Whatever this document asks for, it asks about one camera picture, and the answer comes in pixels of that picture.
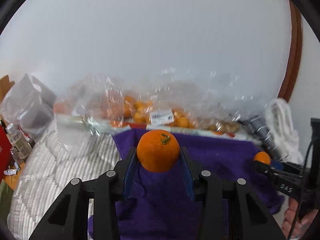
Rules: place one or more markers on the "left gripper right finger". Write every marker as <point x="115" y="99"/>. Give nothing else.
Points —
<point x="230" y="209"/>

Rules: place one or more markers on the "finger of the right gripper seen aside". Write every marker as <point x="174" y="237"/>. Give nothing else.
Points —
<point x="285" y="177"/>

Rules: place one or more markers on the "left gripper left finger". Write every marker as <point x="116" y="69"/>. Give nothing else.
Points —
<point x="67" y="217"/>

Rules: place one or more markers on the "large orange mandarin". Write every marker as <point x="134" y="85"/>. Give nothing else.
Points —
<point x="262" y="157"/>

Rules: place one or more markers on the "mandarin with green stem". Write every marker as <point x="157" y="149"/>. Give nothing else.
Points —
<point x="158" y="151"/>

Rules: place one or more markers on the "right hand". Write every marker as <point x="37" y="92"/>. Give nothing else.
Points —
<point x="301" y="225"/>

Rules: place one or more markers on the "grey checked cloth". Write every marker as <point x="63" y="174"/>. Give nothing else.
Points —
<point x="256" y="126"/>

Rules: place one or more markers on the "white striped towel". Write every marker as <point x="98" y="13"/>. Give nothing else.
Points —
<point x="286" y="139"/>

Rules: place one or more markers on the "purple towel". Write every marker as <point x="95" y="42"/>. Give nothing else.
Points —
<point x="158" y="206"/>

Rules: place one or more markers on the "striped bed cover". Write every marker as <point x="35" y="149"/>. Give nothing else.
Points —
<point x="49" y="169"/>

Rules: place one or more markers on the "red box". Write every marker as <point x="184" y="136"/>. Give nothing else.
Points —
<point x="5" y="155"/>

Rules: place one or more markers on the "small plastic bottle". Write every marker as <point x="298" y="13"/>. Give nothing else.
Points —
<point x="18" y="140"/>

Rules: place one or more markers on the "clear plastic fruit bag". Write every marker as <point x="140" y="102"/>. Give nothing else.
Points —
<point x="207" y="101"/>

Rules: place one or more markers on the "grey plastic bag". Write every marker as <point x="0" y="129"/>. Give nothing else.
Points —
<point x="29" y="105"/>

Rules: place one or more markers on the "wooden furniture piece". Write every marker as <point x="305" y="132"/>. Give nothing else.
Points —
<point x="5" y="86"/>

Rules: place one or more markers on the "brown wooden door frame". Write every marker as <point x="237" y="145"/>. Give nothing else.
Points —
<point x="295" y="54"/>

